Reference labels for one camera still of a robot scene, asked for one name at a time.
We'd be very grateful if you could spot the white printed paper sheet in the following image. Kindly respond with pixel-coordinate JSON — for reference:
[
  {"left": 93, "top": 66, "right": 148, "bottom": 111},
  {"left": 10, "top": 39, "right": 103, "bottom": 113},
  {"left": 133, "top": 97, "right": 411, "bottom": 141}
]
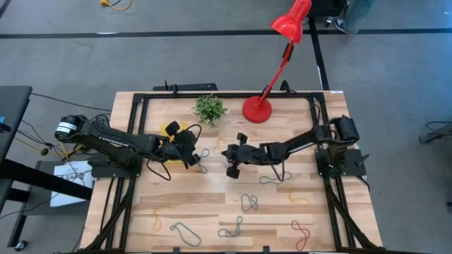
[{"left": 50, "top": 160, "right": 95, "bottom": 208}]

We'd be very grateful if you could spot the orange rubber band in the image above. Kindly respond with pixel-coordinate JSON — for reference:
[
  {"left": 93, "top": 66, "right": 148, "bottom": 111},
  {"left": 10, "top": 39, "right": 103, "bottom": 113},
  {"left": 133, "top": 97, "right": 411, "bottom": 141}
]
[{"left": 213, "top": 138, "right": 230, "bottom": 155}]

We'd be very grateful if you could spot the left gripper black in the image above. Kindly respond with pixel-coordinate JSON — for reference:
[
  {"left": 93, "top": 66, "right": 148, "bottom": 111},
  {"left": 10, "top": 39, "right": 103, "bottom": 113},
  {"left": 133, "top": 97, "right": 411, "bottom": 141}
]
[{"left": 163, "top": 120, "right": 202, "bottom": 168}]

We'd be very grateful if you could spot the grey flat panel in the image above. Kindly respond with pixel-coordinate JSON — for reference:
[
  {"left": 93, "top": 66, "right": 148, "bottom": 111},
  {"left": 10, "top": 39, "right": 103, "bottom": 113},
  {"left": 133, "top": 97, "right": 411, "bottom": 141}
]
[{"left": 20, "top": 160, "right": 93, "bottom": 217}]

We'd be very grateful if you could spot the black furniture base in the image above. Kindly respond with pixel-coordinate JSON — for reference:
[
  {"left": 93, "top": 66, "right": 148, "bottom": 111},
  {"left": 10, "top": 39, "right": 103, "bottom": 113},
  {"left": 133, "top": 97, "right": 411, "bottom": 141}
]
[{"left": 309, "top": 0, "right": 349, "bottom": 18}]

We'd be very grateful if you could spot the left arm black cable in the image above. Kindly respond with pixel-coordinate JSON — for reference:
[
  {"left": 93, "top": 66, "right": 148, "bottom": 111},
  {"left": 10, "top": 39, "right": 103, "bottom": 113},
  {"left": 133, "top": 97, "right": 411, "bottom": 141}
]
[{"left": 145, "top": 155, "right": 173, "bottom": 182}]

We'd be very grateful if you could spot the yellow translucent plastic bin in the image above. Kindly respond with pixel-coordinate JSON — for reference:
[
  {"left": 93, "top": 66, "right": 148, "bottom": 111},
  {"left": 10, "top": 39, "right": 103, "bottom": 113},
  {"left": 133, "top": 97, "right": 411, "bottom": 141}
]
[{"left": 160, "top": 121, "right": 190, "bottom": 164}]

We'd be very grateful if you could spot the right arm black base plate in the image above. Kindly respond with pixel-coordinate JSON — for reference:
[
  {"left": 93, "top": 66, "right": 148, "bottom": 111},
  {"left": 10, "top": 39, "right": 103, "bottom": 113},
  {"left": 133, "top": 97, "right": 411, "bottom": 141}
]
[{"left": 314, "top": 147, "right": 370, "bottom": 178}]

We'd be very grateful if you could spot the long black floor cable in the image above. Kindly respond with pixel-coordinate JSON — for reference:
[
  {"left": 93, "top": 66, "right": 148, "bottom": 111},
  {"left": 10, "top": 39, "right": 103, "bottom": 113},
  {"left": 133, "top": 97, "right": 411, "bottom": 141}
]
[{"left": 30, "top": 92, "right": 113, "bottom": 113}]

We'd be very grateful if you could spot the black desk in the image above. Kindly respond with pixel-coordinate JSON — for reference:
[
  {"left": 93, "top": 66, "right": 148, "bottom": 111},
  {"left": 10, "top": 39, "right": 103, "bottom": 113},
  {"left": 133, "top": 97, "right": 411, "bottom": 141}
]
[{"left": 0, "top": 85, "right": 95, "bottom": 252}]

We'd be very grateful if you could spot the green potted plant white pot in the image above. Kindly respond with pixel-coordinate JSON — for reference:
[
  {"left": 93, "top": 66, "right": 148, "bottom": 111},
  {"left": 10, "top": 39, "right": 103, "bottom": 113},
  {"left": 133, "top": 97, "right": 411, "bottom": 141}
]
[{"left": 192, "top": 93, "right": 228, "bottom": 128}]

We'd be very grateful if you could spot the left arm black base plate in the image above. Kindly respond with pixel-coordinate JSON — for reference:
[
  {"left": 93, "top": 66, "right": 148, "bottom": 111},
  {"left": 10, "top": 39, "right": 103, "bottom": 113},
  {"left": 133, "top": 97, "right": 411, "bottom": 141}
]
[{"left": 87, "top": 155, "right": 144, "bottom": 179}]

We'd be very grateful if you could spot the teal rubber band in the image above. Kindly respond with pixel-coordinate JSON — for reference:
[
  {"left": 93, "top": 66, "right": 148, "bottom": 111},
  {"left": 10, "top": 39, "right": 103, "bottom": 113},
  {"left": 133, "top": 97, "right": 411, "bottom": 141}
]
[
  {"left": 169, "top": 222, "right": 203, "bottom": 248},
  {"left": 217, "top": 215, "right": 244, "bottom": 238},
  {"left": 258, "top": 171, "right": 293, "bottom": 186}
]

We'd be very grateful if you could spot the black cable with plug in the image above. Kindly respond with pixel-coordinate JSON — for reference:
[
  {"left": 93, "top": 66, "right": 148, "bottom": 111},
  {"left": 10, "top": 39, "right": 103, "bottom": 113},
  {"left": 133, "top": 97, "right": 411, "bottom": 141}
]
[{"left": 16, "top": 119, "right": 54, "bottom": 157}]

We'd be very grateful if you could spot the black flat box with antennas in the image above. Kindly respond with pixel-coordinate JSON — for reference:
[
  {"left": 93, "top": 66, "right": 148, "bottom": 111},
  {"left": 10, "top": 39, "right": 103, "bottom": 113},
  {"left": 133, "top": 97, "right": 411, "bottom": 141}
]
[{"left": 153, "top": 80, "right": 219, "bottom": 92}]

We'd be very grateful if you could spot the black metal table frame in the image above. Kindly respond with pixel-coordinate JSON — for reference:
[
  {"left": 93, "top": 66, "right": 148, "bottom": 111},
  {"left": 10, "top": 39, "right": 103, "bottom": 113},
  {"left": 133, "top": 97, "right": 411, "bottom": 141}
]
[{"left": 83, "top": 92, "right": 386, "bottom": 254}]

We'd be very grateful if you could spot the yellow floor cable with plug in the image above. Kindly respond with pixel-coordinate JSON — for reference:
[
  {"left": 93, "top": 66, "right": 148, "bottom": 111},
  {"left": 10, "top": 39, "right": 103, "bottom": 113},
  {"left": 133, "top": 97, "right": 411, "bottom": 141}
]
[{"left": 100, "top": 0, "right": 132, "bottom": 11}]

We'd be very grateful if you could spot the black device with cable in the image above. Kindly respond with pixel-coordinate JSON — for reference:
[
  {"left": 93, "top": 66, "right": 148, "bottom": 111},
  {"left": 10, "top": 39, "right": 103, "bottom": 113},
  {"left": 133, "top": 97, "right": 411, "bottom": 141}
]
[{"left": 418, "top": 121, "right": 452, "bottom": 145}]

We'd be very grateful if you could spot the person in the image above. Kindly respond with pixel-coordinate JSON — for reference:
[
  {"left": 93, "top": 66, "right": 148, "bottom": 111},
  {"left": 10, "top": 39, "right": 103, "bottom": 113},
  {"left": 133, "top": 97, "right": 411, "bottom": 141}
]
[{"left": 333, "top": 0, "right": 377, "bottom": 37}]

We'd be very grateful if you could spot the red rubber band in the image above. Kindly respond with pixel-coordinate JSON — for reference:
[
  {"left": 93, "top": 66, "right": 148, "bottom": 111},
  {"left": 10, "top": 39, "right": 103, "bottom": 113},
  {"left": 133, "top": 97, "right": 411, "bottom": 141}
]
[{"left": 290, "top": 219, "right": 311, "bottom": 252}]

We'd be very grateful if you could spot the yellow rubber band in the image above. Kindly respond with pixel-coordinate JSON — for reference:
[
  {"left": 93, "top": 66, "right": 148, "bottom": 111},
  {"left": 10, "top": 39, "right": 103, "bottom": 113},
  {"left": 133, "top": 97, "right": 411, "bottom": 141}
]
[
  {"left": 287, "top": 183, "right": 310, "bottom": 205},
  {"left": 152, "top": 200, "right": 171, "bottom": 233}
]

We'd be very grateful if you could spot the blue-grey rubber band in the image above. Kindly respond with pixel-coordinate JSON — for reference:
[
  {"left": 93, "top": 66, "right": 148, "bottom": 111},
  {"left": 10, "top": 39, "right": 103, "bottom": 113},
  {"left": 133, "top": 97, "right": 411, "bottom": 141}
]
[{"left": 197, "top": 147, "right": 211, "bottom": 175}]

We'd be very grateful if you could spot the red desk lamp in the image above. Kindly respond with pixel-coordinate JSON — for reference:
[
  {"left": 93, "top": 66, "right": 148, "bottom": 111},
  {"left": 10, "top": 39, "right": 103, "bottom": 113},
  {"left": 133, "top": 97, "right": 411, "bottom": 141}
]
[{"left": 242, "top": 0, "right": 313, "bottom": 125}]

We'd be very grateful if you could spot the grey rubber band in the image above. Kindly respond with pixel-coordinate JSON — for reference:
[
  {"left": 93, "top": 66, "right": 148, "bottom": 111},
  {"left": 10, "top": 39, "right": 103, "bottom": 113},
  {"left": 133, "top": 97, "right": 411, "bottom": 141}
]
[{"left": 241, "top": 193, "right": 260, "bottom": 213}]

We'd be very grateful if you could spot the yellow cable loop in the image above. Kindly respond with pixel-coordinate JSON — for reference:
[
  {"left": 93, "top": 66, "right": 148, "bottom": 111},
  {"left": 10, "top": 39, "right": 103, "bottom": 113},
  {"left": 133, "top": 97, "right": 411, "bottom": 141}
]
[{"left": 59, "top": 140, "right": 85, "bottom": 162}]

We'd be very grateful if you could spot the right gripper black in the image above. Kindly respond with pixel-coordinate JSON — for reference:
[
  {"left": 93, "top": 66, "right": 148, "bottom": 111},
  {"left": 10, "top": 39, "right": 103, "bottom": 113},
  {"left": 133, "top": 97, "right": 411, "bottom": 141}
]
[{"left": 221, "top": 132, "right": 266, "bottom": 180}]

